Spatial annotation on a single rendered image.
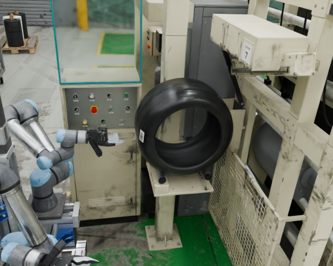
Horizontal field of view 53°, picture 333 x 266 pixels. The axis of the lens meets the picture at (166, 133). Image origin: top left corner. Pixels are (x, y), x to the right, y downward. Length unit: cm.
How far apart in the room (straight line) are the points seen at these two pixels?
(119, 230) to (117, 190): 38
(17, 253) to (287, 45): 135
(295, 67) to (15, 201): 123
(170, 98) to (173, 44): 40
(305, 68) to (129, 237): 198
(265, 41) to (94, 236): 208
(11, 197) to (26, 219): 11
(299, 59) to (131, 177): 167
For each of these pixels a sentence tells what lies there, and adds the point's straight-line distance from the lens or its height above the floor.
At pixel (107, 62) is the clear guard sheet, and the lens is 230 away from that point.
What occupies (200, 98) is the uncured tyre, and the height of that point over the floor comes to 141.
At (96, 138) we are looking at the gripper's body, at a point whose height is 115.
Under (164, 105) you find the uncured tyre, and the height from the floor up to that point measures 137.
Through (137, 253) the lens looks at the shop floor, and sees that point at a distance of 278.
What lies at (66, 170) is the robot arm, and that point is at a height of 91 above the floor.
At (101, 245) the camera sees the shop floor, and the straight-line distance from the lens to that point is 286.
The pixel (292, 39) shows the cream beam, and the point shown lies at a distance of 156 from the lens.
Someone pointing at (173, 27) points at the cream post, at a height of 170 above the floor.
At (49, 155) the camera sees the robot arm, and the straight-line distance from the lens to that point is 188.
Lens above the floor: 206
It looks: 28 degrees down
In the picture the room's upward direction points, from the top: 3 degrees clockwise
